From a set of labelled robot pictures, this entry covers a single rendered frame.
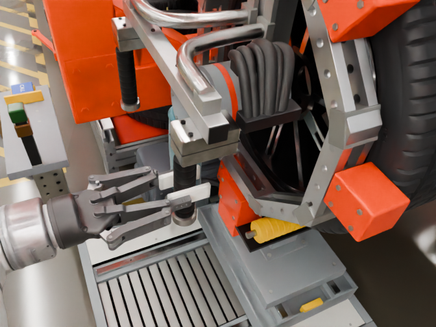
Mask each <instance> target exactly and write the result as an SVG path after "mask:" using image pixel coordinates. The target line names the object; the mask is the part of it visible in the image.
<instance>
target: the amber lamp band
mask: <svg viewBox="0 0 436 327"><path fill-rule="evenodd" d="M14 129H15V131H16V134H17V136H18V137H19V138H22V137H26V136H31V135H33V130H32V125H31V123H30V119H29V118H28V121H27V124H25V125H19V126H16V125H15V124H14Z"/></svg>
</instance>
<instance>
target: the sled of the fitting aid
mask: <svg viewBox="0 0 436 327"><path fill-rule="evenodd" d="M217 203H219V200H218V201H215V202H211V203H209V204H205V205H203V206H199V207H198V216H197V219H198V221H199V223H200V225H201V227H202V229H203V230H204V233H205V234H206V237H207V238H208V241H209V242H210V245H211V246H212V249H213V251H214V252H215V255H216V256H217V259H218V260H219V262H220V264H221V266H222V268H223V270H224V272H225V274H226V276H227V278H228V280H229V282H230V284H231V286H232V288H233V290H234V291H235V293H236V295H237V297H238V299H239V301H240V303H241V305H242V307H243V309H244V311H245V313H246V315H247V317H248V319H249V321H250V323H251V325H252V327H291V326H293V325H295V324H297V323H299V322H301V321H303V320H306V319H308V318H310V317H312V316H314V315H316V314H318V313H320V312H322V311H324V310H326V309H328V308H330V307H332V306H334V305H336V304H338V303H340V302H343V301H345V300H347V299H349V298H351V297H352V295H353V294H354V293H355V291H356V290H357V288H358V286H357V285H356V283H355V282H354V281H353V279H352V278H351V277H350V275H349V274H348V273H347V272H346V271H345V272H344V273H343V275H342V276H340V277H338V278H335V279H333V280H331V281H329V282H326V283H325V284H322V285H320V286H318V287H315V288H313V289H311V290H309V291H306V292H305V293H302V294H300V295H298V296H296V297H293V298H291V299H289V300H286V301H285V302H282V303H280V304H278V305H276V306H273V307H271V308H269V309H266V310H264V308H263V306H262V304H261V302H260V300H259V298H258V297H257V295H256V293H255V291H254V290H253V288H252V286H251V284H250V282H249V280H248V278H247V277H246V275H245V273H244V271H243V270H242V268H241V266H240V264H239V262H238V260H237V258H236V257H235V255H234V253H233V251H232V249H231V248H230V245H229V244H228V242H227V240H226V238H225V237H224V235H223V233H222V231H221V229H220V228H219V225H218V224H217V222H216V220H215V218H214V217H213V215H212V205H213V204H217Z"/></svg>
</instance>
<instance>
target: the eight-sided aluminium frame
mask: <svg viewBox="0 0 436 327"><path fill-rule="evenodd" d="M197 1H198V2H199V7H198V12H212V9H213V8H214V12H215V11H223V10H228V3H229V0H197ZM301 1H302V7H303V10H304V15H305V19H306V24H307V27H308V32H309V37H310V41H311V46H312V49H313V54H314V58H315V63H316V66H317V71H318V75H319V80H320V84H321V88H322V94H323V97H324V102H325V105H326V111H327V114H328V119H329V130H328V133H327V135H326V138H325V140H324V143H323V146H322V149H321V152H320V154H319V157H318V159H317V163H316V164H315V168H314V170H313V173H312V176H311V178H310V181H309V184H308V186H307V189H306V192H305V194H298V193H284V192H277V191H276V190H275V189H274V188H273V187H272V185H271V183H270V182H269V181H268V180H267V178H266V177H265V175H264V174H263V173H262V171H261V170H260V168H259V167H258V166H257V164H256V163H255V161H254V160H253V159H252V157H251V156H250V154H249V153H248V152H247V150H246V149H245V148H244V146H243V145H242V143H241V141H240V142H238V147H237V152H236V153H234V154H230V155H227V156H223V157H220V158H219V160H222V161H223V163H224V166H225V167H226V169H227V170H228V172H229V173H230V175H231V177H232V178H233V180H234V182H235V183H236V184H237V186H238V188H239V189H240V191H241V192H242V194H243V195H244V197H245V198H246V200H247V202H248V206H249V207H250V208H251V209H252V210H253V211H254V213H255V214H257V215H259V216H260V217H261V216H265V217H270V218H273V219H279V220H282V221H287V222H290V223H295V224H299V225H300V226H309V227H311V226H315V225H316V224H319V223H323V222H325V221H328V220H330V219H333V218H335V217H336V216H335V215H334V214H333V212H332V211H331V209H329V207H328V206H327V205H326V204H325V202H324V197H325V195H326V192H327V190H328V188H329V186H330V183H331V181H332V178H333V176H334V174H335V173H336V172H339V171H342V170H345V169H348V168H351V167H355V166H357V165H361V164H363V162H364V161H365V158H366V157H367V154H368V153H369V151H370V148H371V147H372V144H373V143H374V141H376V140H377V139H378V132H379V131H380V129H381V127H382V119H381V115H380V110H381V104H378V101H377V97H376V92H375V89H374V83H373V79H372V74H371V70H370V65H369V59H368V56H367V51H366V47H365V42H364V39H363V38H359V39H355V40H348V41H343V42H337V43H333V42H332V41H331V39H330V35H329V33H328V30H327V28H326V24H325V22H324V18H323V16H322V13H321V10H320V8H319V4H318V2H317V0H301ZM209 55H210V50H209V51H205V52H203V53H200V54H198V55H197V61H196V63H195V64H196V65H197V67H198V66H204V65H208V64H214V63H219V62H223V58H224V46H223V47H218V48H215V49H211V59H210V60H209ZM239 140H240V139H239ZM234 155H236V156H237V159H238V160H239V162H240V164H241V166H242V167H243V169H244V170H243V169H242V168H241V166H240V165H239V163H238V162H237V160H236V159H235V157H234ZM246 174H247V175H248V176H247V175H246ZM248 177H249V178H248ZM250 180H251V181H252V182H251V181H250ZM252 183H253V184H254V185H255V187H256V188H255V187H254V185H253V184H252ZM257 190H258V191H257Z"/></svg>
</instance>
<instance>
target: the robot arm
mask: <svg viewBox="0 0 436 327"><path fill-rule="evenodd" d="M88 181H89V185H88V189H87V190H84V191H83V192H82V193H80V194H78V195H73V194H71V193H68V194H66V195H61V196H59V197H54V198H51V199H49V200H48V201H47V204H44V202H43V200H42V199H41V198H39V197H35V198H32V199H28V200H23V201H21V202H16V203H13V204H9V205H7V204H6V205H3V206H1V207H0V327H8V322H7V315H6V309H5V306H4V303H3V286H4V284H5V280H6V274H8V273H11V272H12V271H15V270H18V269H24V268H25V267H27V266H30V265H34V264H36V263H39V262H42V261H45V260H49V259H51V258H54V257H55V256H56V254H57V249H56V248H57V247H59V248H60V249H61V248H62V249H63V250H64V249H66V248H69V247H73V246H76V245H79V244H82V243H84V242H85V241H86V240H88V239H100V238H101V239H102V240H103V241H104V242H105V243H106V244H107V245H108V249H109V250H111V251H113V250H116V249H117V248H118V247H120V246H121V245H122V244H123V243H125V242H127V241H130V240H132V239H135V238H137V237H140V236H143V235H145V234H148V233H150V232H153V231H155V230H157V229H160V228H163V227H165V226H168V225H170V224H171V214H172V213H173V212H174V211H177V210H180V209H183V208H187V207H189V206H191V203H192V202H195V201H197V200H201V199H205V198H208V197H210V188H211V185H210V183H209V182H208V183H205V184H201V185H198V186H194V187H192V188H188V189H183V190H181V191H177V192H174V193H170V194H168V195H167V199H165V200H157V201H152V202H145V203H140V204H133V205H128V206H125V205H123V204H122V203H123V202H125V201H127V200H129V199H132V198H134V197H137V196H138V195H141V194H143V193H145V192H148V191H150V190H152V189H154V188H157V187H158V186H159V188H160V190H163V189H167V188H171V187H173V169H172V170H168V171H164V172H162V173H158V170H157V169H153V170H151V167H149V166H145V167H139V168H135V169H130V170H126V171H121V172H117V173H112V174H108V175H90V176H89V177H88ZM119 214H120V215H119ZM130 221H133V222H131V223H128V224H127V222H130ZM123 224H124V225H123ZM119 225H122V226H120V227H119V228H117V229H114V228H112V227H113V226H119Z"/></svg>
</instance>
